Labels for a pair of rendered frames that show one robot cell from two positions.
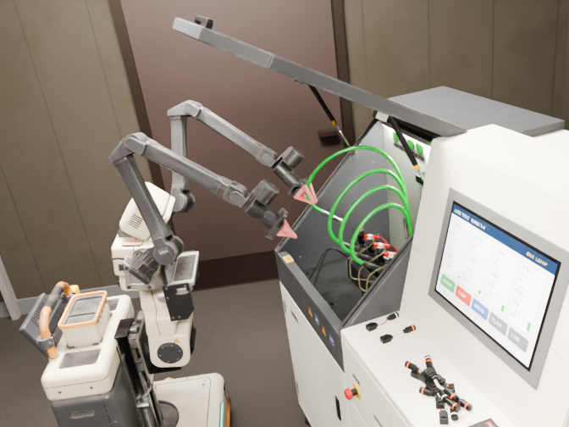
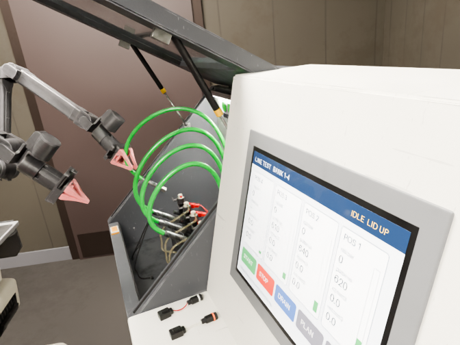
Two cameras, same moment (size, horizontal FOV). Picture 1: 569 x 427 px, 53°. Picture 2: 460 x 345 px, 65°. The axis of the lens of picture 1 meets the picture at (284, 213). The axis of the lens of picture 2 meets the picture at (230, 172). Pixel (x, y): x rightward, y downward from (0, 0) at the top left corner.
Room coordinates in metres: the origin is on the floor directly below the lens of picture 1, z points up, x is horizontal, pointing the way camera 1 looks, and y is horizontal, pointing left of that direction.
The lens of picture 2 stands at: (0.75, -0.37, 1.63)
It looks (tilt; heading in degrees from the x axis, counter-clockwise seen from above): 20 degrees down; 355
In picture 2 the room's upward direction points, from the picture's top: 6 degrees counter-clockwise
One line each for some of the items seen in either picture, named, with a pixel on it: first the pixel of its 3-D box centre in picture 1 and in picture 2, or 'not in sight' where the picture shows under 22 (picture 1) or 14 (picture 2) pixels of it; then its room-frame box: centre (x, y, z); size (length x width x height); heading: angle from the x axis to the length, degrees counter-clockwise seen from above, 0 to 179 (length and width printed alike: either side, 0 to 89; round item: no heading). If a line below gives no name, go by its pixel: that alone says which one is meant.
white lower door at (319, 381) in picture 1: (317, 388); not in sight; (1.88, -0.03, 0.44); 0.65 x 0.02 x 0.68; 16
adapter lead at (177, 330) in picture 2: (398, 333); (194, 324); (1.46, -0.30, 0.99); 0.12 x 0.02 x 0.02; 109
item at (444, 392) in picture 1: (435, 385); not in sight; (1.20, -0.34, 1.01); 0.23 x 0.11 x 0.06; 16
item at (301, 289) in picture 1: (310, 302); (126, 277); (1.88, -0.05, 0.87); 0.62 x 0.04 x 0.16; 16
